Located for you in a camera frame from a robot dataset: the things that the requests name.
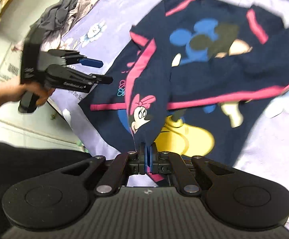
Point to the purple floral bed sheet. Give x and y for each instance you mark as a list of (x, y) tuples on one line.
[(260, 146)]

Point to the dark grey crumpled garment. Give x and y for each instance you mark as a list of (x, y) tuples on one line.
[(54, 17)]

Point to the person left hand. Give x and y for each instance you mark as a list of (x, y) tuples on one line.
[(38, 90)]

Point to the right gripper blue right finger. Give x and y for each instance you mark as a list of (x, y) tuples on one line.
[(153, 157)]

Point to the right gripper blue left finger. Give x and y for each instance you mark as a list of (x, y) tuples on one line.
[(142, 159)]

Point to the navy pink cartoon shirt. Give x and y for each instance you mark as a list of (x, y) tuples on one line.
[(193, 80)]

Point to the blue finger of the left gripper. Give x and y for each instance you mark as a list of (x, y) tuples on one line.
[(91, 62), (100, 79)]

